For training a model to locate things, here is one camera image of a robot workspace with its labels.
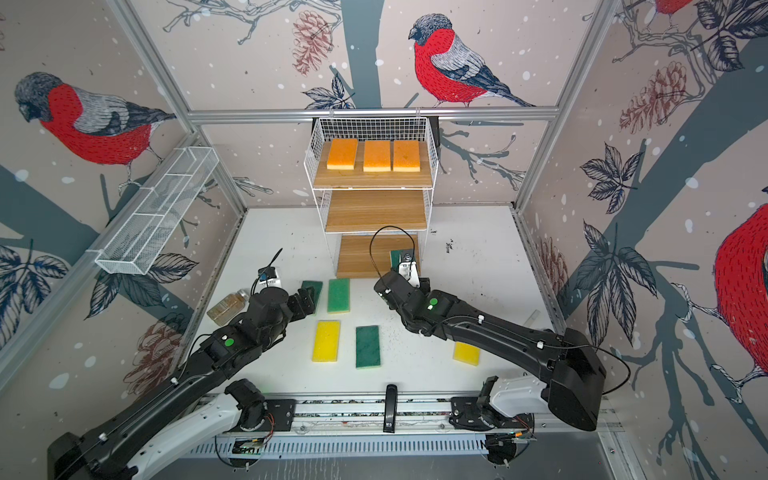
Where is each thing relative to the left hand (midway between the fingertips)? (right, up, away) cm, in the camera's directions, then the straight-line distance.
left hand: (302, 293), depth 77 cm
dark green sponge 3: (+17, -17, +6) cm, 25 cm away
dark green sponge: (+25, +9, +3) cm, 27 cm away
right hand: (+25, +1, +2) cm, 25 cm away
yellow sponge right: (+45, -19, +7) cm, 49 cm away
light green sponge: (+6, -5, +19) cm, 20 cm away
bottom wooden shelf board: (+15, +7, +30) cm, 34 cm away
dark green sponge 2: (-1, -2, +21) cm, 21 cm away
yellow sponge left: (+5, -16, +8) cm, 19 cm away
